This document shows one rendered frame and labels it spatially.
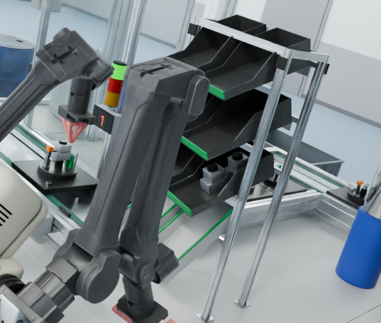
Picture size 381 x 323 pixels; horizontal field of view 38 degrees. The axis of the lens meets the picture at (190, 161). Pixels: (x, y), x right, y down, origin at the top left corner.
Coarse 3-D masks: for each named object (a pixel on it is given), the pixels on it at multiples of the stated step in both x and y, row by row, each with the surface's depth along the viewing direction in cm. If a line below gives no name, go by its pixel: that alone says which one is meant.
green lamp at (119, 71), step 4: (112, 64) 194; (116, 68) 193; (120, 68) 193; (124, 68) 194; (116, 72) 194; (120, 72) 194; (124, 72) 196; (112, 76) 195; (116, 76) 194; (120, 76) 195
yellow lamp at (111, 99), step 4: (108, 92) 197; (108, 96) 197; (112, 96) 197; (116, 96) 197; (108, 100) 197; (112, 100) 197; (116, 100) 198; (108, 104) 198; (112, 104) 198; (116, 104) 199
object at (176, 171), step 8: (184, 152) 170; (192, 152) 170; (176, 160) 167; (184, 160) 167; (192, 160) 158; (200, 160) 160; (176, 168) 164; (184, 168) 158; (192, 168) 159; (176, 176) 157; (184, 176) 159
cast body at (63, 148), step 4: (60, 140) 201; (64, 140) 202; (56, 144) 201; (60, 144) 200; (64, 144) 201; (68, 144) 202; (56, 148) 201; (60, 148) 200; (64, 148) 201; (68, 148) 202; (52, 152) 201; (56, 152) 201; (60, 152) 200; (64, 152) 201; (68, 152) 203; (52, 156) 202; (56, 156) 200; (60, 156) 201; (64, 156) 202; (68, 156) 203; (56, 160) 201; (60, 160) 202
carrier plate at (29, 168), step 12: (24, 168) 202; (36, 168) 204; (36, 180) 195; (48, 180) 197; (60, 180) 200; (72, 180) 202; (84, 180) 205; (96, 180) 208; (48, 192) 191; (60, 192) 195
